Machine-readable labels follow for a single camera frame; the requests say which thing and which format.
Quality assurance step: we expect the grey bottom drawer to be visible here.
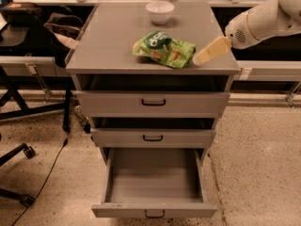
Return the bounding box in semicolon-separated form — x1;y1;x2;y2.
92;148;217;218

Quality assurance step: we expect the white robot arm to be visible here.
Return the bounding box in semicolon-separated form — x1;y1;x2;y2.
193;0;301;66

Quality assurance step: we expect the black office chair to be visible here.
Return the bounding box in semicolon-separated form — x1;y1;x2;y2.
0;132;38;208

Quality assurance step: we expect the grey top drawer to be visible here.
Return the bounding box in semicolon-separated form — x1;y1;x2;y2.
77;74;230;118

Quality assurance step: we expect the black bag on chair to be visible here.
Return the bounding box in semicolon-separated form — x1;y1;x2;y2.
44;6;84;49

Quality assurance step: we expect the black desk frame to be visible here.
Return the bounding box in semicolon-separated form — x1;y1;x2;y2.
0;66;72;132

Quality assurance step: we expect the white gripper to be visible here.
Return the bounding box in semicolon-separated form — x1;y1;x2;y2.
193;11;260;66

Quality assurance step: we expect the grey drawer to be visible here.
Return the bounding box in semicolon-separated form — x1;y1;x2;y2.
77;74;230;118
92;148;217;218
91;118;215;148

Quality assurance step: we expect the grey middle drawer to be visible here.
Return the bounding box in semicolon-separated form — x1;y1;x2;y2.
91;118;215;148

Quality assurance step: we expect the green rice chip bag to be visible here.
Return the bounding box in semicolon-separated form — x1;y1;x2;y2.
133;31;196;69

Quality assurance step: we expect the grey drawer cabinet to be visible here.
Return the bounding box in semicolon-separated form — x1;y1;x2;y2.
67;2;239;155

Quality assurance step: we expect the white ceramic bowl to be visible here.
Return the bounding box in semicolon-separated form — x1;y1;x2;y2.
146;1;174;24

